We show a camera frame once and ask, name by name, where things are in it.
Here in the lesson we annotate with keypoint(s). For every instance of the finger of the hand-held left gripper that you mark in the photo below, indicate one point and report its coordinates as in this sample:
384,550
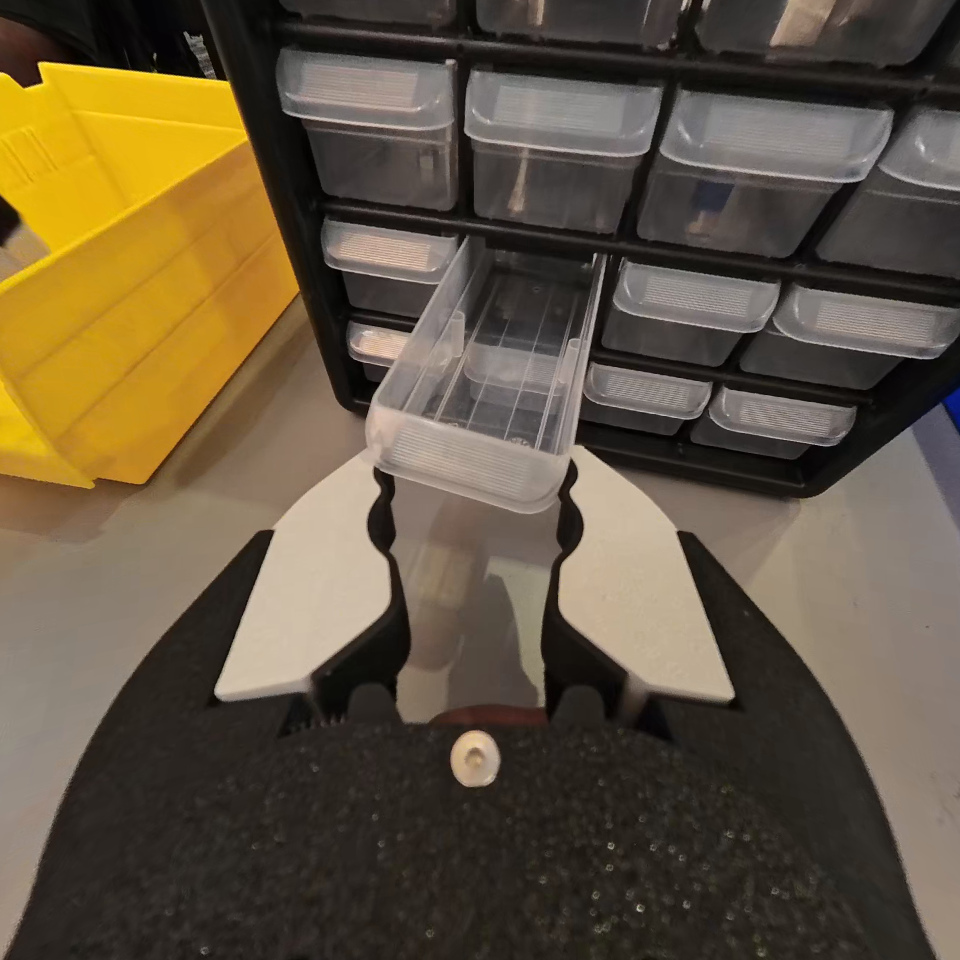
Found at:
26,251

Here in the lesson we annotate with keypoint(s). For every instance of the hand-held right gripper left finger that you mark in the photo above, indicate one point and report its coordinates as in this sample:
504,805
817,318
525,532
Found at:
315,592

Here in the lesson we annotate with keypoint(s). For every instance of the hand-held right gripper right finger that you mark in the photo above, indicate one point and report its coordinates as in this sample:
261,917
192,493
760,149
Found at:
645,600

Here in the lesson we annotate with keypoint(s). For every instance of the yellow plastic bin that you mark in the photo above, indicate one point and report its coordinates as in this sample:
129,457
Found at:
150,337

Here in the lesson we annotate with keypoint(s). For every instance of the clear plastic drawer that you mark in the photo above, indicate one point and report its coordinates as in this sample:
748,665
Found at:
487,420

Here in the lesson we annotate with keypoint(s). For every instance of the black drawer cabinet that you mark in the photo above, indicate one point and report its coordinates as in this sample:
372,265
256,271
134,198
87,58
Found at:
262,150

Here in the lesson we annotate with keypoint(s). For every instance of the set of clear cabinet drawers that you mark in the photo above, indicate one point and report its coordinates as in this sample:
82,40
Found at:
750,150

